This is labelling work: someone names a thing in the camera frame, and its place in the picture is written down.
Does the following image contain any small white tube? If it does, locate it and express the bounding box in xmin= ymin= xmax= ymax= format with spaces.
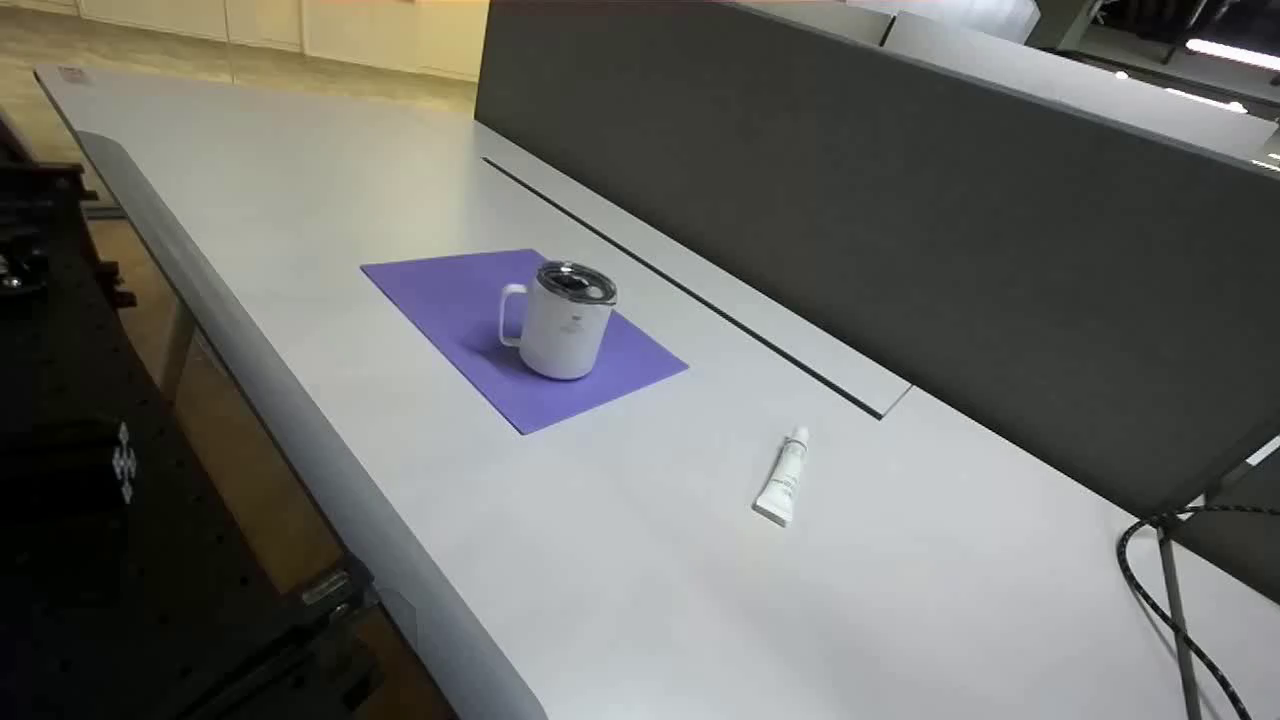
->
xmin=752 ymin=430 xmax=809 ymax=527

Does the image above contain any black cable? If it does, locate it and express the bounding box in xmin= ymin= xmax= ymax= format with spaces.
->
xmin=1112 ymin=500 xmax=1280 ymax=720

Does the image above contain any purple rectangular mat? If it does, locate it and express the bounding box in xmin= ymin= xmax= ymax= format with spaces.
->
xmin=363 ymin=247 xmax=685 ymax=438

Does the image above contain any dark grey desk divider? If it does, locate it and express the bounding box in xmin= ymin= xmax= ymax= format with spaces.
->
xmin=481 ymin=0 xmax=1280 ymax=516

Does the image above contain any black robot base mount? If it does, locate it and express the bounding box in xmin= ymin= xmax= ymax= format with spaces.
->
xmin=0 ymin=136 xmax=374 ymax=720

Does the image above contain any white travel mug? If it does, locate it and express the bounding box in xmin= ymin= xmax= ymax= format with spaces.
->
xmin=497 ymin=262 xmax=616 ymax=381

